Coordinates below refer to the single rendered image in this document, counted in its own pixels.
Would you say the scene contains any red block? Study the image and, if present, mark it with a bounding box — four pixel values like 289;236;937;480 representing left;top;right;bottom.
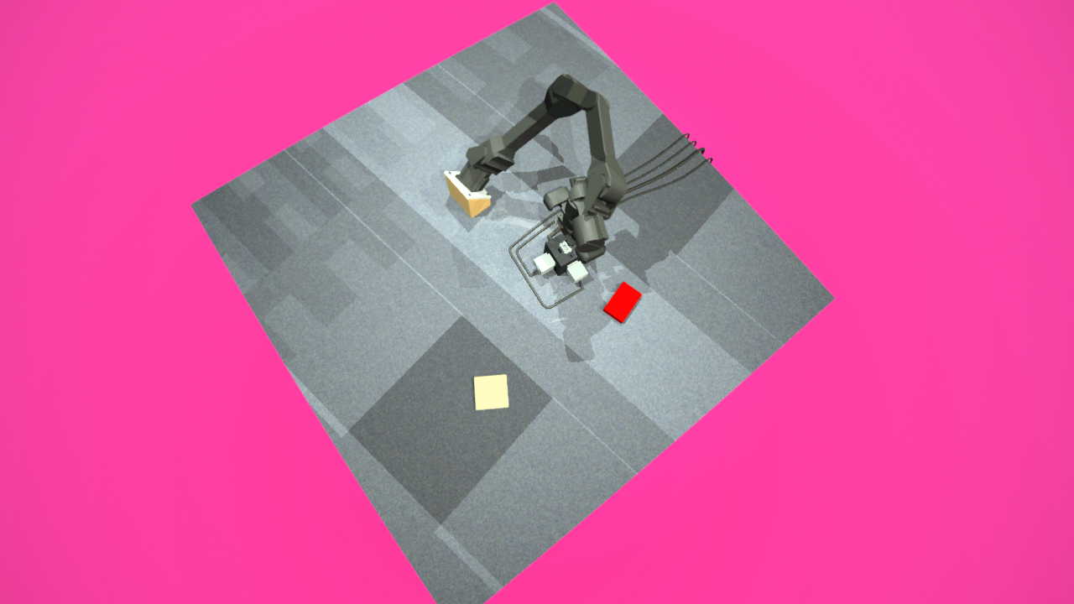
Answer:
603;282;641;323

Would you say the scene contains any pale yellow flat square tile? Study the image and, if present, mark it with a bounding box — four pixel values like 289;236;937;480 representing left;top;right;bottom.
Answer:
474;374;508;409

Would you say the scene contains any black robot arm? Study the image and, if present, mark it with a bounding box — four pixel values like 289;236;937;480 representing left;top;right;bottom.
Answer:
455;74;627;253

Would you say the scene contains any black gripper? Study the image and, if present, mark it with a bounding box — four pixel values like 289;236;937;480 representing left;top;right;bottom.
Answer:
543;186;606;264

